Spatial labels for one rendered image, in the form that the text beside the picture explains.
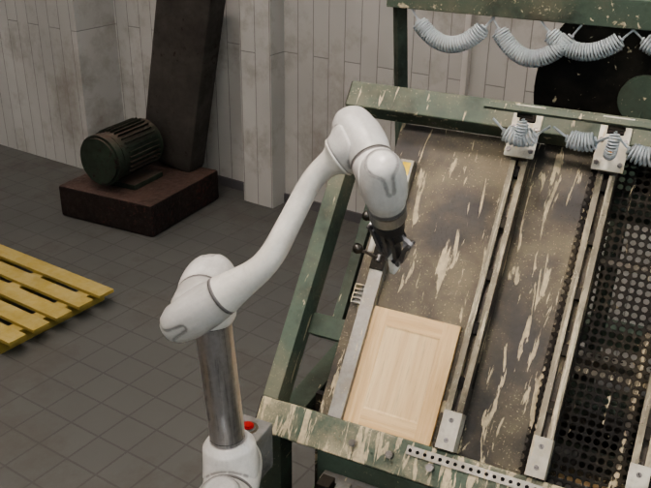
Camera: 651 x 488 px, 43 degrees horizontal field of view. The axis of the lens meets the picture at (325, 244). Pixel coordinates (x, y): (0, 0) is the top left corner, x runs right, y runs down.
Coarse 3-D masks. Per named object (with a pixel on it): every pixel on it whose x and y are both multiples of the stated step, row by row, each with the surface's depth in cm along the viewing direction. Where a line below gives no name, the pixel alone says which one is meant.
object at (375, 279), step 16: (384, 272) 290; (368, 288) 289; (368, 304) 287; (368, 320) 286; (352, 336) 286; (352, 352) 284; (352, 368) 283; (336, 384) 283; (352, 384) 283; (336, 400) 282; (336, 416) 280
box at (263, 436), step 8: (248, 416) 276; (264, 424) 272; (256, 432) 268; (264, 432) 269; (256, 440) 265; (264, 440) 270; (264, 448) 271; (264, 456) 273; (272, 456) 279; (264, 464) 274; (272, 464) 280; (264, 472) 275
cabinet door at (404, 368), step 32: (384, 320) 286; (416, 320) 282; (384, 352) 283; (416, 352) 279; (448, 352) 276; (384, 384) 280; (416, 384) 276; (352, 416) 280; (384, 416) 277; (416, 416) 274
